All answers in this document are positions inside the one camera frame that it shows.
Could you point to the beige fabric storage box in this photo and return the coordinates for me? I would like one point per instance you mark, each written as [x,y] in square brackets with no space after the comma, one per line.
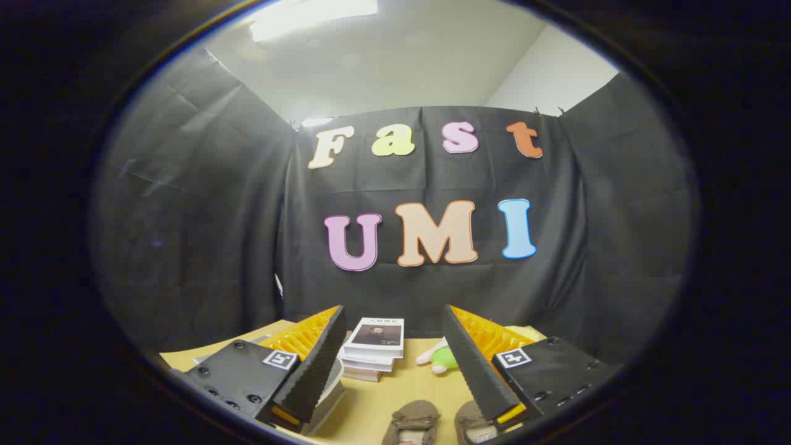
[332,398]

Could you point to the plain white book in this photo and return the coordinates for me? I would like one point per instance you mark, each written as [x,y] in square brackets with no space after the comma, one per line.
[368,363]

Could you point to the reddish spine book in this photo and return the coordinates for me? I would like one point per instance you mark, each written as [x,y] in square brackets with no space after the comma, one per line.
[364,374]

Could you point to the yellow fluffy plush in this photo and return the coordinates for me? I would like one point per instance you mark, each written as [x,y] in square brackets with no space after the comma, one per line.
[525,332]

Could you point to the brown fuzzy shoe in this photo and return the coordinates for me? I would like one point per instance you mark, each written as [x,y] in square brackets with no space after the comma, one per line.
[469,420]
[414,415]

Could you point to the black backdrop cloth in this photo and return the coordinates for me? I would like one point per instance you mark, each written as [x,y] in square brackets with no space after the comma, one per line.
[204,216]

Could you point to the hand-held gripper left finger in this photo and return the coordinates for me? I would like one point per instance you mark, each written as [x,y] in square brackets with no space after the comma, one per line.
[315,371]

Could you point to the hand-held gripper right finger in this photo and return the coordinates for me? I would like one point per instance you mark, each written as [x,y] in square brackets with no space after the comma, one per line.
[479,371]

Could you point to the green plush toy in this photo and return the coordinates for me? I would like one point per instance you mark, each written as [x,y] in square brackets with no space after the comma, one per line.
[446,358]

